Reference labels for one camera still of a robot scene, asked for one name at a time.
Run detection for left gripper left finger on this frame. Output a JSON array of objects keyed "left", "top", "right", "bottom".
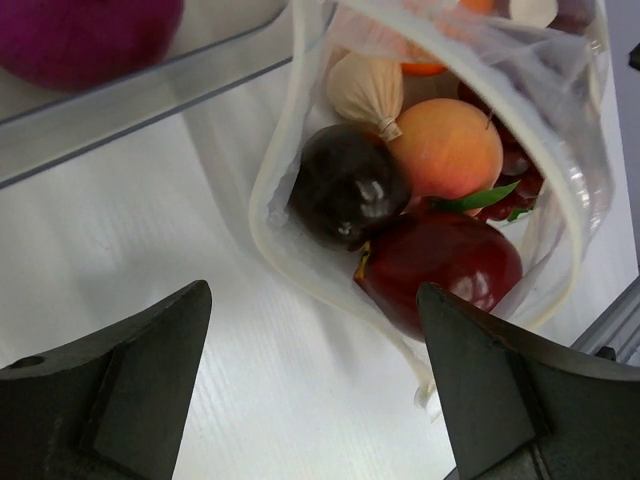
[{"left": 1, "top": 280, "right": 212, "bottom": 479}]

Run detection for fake garlic bulb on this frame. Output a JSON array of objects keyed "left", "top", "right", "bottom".
[{"left": 326, "top": 52, "right": 404, "bottom": 142}]

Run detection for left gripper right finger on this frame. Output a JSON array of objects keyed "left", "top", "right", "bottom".
[{"left": 418, "top": 284, "right": 639, "bottom": 479}]

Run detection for fake purple grapes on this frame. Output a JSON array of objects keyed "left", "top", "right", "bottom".
[{"left": 457, "top": 83, "right": 544, "bottom": 222}]

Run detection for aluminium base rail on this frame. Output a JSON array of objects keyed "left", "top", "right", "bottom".
[{"left": 571, "top": 283, "right": 639, "bottom": 367}]

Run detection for clear zip top bag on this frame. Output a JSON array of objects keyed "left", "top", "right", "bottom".
[{"left": 248, "top": 1, "right": 613, "bottom": 404}]

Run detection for fake green leaf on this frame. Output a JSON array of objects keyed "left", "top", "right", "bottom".
[{"left": 427, "top": 181, "right": 535, "bottom": 222}]

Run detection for fake purple onion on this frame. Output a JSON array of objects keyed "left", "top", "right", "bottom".
[{"left": 1, "top": 1, "right": 185, "bottom": 91}]

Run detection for fake peach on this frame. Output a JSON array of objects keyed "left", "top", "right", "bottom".
[{"left": 389, "top": 98, "right": 503, "bottom": 199}]

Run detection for fake orange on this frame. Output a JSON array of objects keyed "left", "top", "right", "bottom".
[{"left": 401, "top": 62, "right": 447, "bottom": 77}]

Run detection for grey transparent plastic container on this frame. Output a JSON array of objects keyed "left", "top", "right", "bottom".
[{"left": 0, "top": 0, "right": 341, "bottom": 189}]

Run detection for fake dark red apple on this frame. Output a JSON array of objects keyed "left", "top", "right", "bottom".
[{"left": 353, "top": 211, "right": 523, "bottom": 340}]

